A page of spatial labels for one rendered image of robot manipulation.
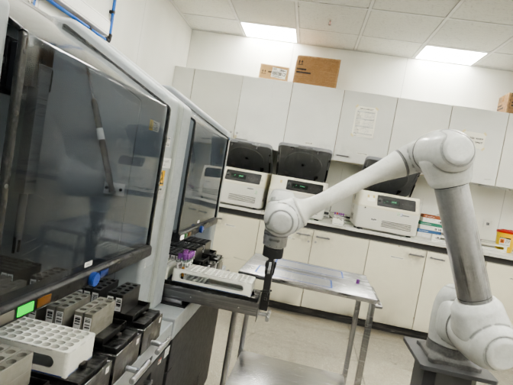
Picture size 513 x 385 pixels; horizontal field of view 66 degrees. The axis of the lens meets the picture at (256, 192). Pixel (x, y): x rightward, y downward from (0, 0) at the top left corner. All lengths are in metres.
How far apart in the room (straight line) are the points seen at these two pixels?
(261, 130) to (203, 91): 0.73
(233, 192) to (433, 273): 1.97
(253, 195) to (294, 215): 2.55
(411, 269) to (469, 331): 2.52
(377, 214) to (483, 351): 2.52
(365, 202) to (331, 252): 0.56
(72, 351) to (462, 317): 1.11
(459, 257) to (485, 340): 0.25
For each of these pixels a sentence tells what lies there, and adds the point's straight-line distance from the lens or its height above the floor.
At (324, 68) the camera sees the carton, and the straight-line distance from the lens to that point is 4.22.
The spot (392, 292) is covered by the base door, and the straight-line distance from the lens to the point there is 3.95.
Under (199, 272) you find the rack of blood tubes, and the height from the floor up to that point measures 0.87.
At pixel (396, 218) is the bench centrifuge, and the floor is 1.06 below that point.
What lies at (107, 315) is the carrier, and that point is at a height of 0.85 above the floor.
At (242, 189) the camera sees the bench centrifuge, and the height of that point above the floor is 1.07.
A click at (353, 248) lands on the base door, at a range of 3.81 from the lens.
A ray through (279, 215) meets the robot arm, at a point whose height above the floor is 1.14.
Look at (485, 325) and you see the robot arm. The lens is 1.44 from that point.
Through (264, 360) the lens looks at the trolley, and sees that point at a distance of 2.29.
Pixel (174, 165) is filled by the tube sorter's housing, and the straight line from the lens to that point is 1.34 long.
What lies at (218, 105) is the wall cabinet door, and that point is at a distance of 4.20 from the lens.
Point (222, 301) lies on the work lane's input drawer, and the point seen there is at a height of 0.79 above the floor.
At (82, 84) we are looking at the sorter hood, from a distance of 0.80.
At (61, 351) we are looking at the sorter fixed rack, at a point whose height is 0.86.
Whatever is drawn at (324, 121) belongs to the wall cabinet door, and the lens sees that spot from 4.07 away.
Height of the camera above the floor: 1.26
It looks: 3 degrees down
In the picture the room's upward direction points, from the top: 10 degrees clockwise
